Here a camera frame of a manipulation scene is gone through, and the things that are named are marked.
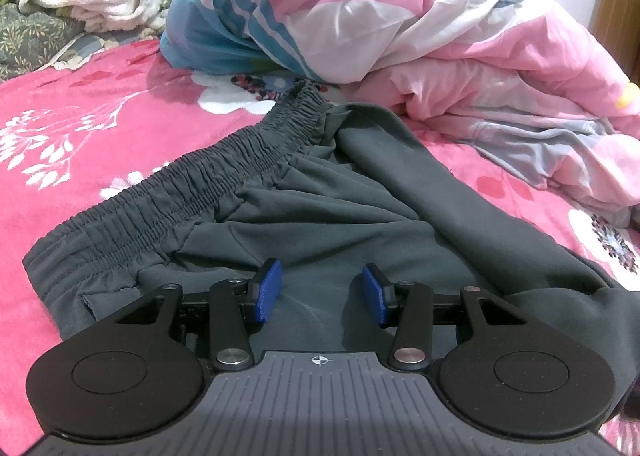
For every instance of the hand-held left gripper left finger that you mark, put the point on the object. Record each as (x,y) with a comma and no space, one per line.
(267,288)

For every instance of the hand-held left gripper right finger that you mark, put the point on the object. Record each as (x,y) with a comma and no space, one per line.
(372,293)

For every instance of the grey pants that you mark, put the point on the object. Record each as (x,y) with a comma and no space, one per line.
(325,216)

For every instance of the pink floral blanket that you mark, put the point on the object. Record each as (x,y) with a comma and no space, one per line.
(100,101)

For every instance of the pink patchwork quilt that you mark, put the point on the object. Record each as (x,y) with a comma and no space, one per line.
(400,11)

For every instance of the dark floral pillow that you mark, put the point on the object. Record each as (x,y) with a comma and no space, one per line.
(30,36)

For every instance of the brown wooden door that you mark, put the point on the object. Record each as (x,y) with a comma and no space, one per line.
(620,11)

